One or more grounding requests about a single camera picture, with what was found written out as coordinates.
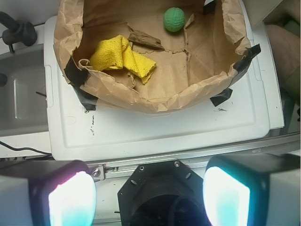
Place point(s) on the black octagonal mount plate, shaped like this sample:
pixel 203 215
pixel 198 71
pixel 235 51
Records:
pixel 163 194

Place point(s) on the black tape strip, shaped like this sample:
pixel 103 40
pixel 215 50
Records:
pixel 242 66
pixel 77 78

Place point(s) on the black tape strip right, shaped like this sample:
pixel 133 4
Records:
pixel 242 66

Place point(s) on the black tape piece lower right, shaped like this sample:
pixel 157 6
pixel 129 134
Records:
pixel 221 97

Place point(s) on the yellow cloth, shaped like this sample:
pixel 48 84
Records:
pixel 116 54

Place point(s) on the white plastic lid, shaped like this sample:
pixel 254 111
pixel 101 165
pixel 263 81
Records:
pixel 106 133

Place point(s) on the green textured ball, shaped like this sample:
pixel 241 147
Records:
pixel 174 19

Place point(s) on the brown wood bark piece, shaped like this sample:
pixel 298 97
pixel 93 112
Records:
pixel 144 39

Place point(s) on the aluminium frame rail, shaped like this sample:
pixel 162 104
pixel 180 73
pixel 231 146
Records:
pixel 196 158

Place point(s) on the black tape strip left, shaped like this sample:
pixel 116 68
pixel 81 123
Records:
pixel 77 78

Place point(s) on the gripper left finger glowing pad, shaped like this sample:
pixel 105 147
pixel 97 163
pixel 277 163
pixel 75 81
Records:
pixel 46 193

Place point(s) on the crumpled brown paper bag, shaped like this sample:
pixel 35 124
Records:
pixel 197 62

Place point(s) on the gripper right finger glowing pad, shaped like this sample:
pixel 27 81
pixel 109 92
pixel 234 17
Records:
pixel 253 190

